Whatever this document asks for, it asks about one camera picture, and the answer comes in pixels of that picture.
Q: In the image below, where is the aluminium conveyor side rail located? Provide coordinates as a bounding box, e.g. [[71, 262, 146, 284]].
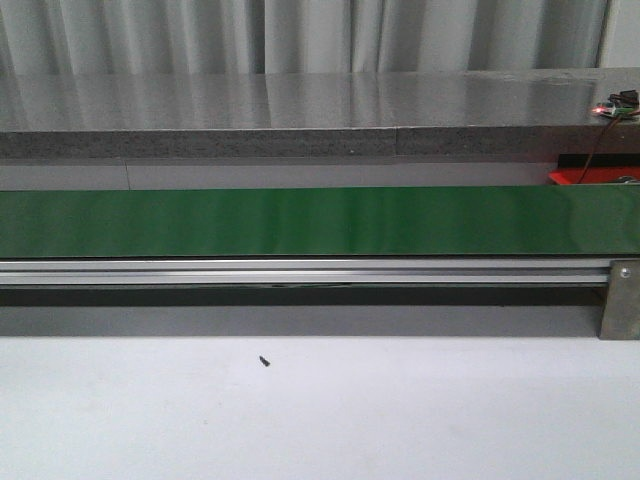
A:
[[1, 258, 611, 287]]

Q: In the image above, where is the red plastic tray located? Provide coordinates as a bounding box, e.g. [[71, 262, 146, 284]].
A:
[[548, 167, 639, 185]]

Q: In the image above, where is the grey pleated curtain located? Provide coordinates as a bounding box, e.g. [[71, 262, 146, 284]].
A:
[[1, 1, 608, 75]]

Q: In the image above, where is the steel conveyor support bracket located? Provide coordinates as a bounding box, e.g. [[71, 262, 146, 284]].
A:
[[599, 260, 640, 340]]

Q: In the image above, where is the small green circuit board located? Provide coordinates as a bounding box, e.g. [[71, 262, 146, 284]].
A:
[[591, 90, 639, 119]]

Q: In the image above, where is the red and black wire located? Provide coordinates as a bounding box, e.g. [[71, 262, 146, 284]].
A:
[[579, 110, 624, 185]]

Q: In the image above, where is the grey stone counter slab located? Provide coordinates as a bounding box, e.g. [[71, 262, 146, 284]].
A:
[[1, 68, 639, 159]]

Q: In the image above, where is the green conveyor belt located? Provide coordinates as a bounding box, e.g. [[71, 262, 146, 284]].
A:
[[1, 185, 639, 259]]

